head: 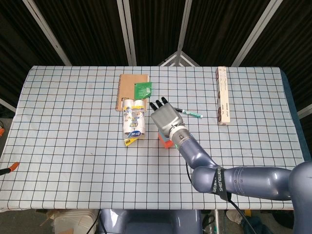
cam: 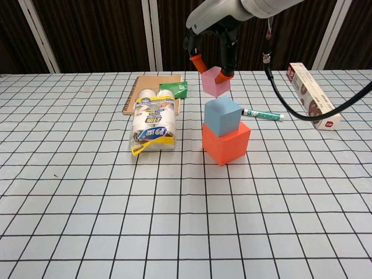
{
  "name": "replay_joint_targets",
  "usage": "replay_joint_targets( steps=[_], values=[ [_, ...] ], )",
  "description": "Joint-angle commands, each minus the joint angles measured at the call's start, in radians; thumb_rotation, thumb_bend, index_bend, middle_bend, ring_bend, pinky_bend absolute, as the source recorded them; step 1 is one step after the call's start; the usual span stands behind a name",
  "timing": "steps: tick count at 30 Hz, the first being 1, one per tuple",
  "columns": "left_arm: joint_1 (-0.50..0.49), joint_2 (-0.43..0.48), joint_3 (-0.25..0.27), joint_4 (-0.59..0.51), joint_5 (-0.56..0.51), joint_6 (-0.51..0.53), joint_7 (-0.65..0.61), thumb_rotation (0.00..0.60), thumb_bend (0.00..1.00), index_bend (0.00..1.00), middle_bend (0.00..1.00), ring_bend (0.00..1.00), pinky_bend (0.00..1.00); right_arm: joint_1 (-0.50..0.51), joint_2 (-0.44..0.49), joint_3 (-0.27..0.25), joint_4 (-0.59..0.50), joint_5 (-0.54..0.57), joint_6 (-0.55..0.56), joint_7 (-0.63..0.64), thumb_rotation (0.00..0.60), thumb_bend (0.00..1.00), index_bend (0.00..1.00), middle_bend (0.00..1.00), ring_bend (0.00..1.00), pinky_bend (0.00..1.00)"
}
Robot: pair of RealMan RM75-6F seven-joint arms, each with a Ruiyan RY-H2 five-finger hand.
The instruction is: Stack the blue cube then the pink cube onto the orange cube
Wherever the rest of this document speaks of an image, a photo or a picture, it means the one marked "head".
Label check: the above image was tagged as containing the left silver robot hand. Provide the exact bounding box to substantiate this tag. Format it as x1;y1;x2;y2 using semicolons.
0;128;20;176

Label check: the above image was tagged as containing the tissue roll pack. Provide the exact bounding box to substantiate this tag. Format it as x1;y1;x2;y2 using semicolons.
121;98;147;147

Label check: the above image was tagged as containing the blue-grey robot torso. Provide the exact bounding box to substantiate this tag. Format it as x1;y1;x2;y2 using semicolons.
97;209;203;234

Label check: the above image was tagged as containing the brown spiral notebook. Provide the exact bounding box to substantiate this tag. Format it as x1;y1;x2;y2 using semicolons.
115;74;150;112

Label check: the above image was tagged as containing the white screen frame post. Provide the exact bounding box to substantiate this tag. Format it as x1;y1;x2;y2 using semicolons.
175;0;193;53
231;0;283;67
23;0;73;66
116;0;137;66

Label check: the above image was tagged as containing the green foil sachet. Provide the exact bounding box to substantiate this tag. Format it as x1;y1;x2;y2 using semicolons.
134;81;153;100

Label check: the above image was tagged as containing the long cardboard wrap box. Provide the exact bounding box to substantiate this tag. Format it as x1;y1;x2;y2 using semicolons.
215;66;231;126

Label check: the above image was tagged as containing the white triangular metal stand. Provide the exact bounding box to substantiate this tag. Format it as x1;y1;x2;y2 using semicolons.
157;51;200;67

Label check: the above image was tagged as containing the black printed arm strap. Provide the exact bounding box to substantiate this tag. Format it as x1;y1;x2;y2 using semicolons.
211;167;232;202

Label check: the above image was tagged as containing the orange foam cube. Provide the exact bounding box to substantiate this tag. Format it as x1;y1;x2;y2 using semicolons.
158;133;176;149

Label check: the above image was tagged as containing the white plastic bin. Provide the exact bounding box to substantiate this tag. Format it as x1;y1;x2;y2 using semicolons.
54;209;98;234

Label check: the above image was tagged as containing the green marker pen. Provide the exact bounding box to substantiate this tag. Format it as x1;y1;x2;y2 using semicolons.
175;108;204;119

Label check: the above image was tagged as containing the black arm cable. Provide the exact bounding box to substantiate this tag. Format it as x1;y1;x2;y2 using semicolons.
186;161;252;234

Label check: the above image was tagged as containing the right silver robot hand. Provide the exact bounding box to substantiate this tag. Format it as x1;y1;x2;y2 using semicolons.
149;97;185;138

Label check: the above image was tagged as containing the checkered tablecloth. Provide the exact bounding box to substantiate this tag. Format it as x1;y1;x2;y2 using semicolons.
0;65;308;211

